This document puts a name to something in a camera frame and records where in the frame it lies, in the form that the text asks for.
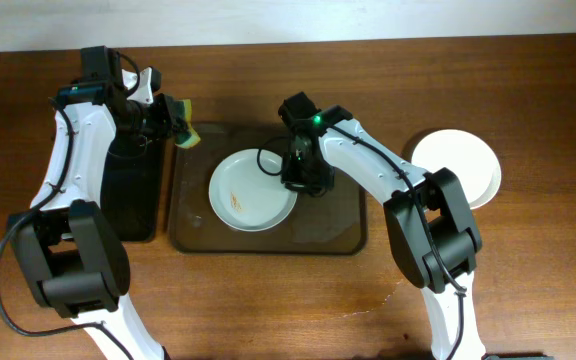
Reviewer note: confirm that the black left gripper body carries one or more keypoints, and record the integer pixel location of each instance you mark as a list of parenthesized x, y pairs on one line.
[(169, 116)]

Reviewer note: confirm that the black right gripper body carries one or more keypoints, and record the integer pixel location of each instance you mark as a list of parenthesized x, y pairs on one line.
[(306, 181)]

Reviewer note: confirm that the yellow green sponge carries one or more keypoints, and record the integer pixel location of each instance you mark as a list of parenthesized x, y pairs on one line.
[(186, 136)]

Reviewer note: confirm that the grey-white plate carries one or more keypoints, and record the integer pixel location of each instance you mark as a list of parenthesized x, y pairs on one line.
[(246, 193)]

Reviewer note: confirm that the pink-white plate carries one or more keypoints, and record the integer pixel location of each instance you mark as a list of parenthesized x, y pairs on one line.
[(470, 158)]

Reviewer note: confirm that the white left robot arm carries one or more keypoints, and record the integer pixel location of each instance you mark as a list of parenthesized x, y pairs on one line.
[(70, 256)]

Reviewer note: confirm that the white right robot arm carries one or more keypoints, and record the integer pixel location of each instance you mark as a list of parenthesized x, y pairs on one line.
[(431, 230)]

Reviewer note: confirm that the brown tray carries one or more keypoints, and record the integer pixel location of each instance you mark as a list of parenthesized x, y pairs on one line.
[(333, 224)]

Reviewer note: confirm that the black tray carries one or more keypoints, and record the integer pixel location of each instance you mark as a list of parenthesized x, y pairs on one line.
[(131, 187)]

